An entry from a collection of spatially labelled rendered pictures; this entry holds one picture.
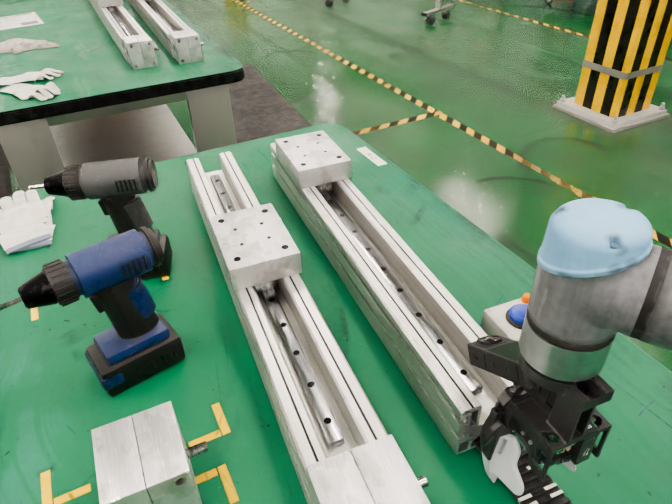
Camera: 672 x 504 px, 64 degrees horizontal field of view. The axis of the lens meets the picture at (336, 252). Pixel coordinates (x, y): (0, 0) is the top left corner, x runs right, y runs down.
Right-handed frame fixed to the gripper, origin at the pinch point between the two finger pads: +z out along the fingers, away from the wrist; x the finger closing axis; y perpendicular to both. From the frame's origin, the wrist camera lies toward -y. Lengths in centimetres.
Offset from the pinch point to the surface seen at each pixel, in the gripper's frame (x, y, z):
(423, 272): 3.6, -28.6, -6.5
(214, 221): -24, -50, -11
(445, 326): 2.2, -19.4, -3.8
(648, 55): 253, -204, 40
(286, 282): -16.5, -35.0, -6.6
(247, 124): 33, -302, 78
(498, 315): 10.2, -18.1, -4.0
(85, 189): -42, -58, -17
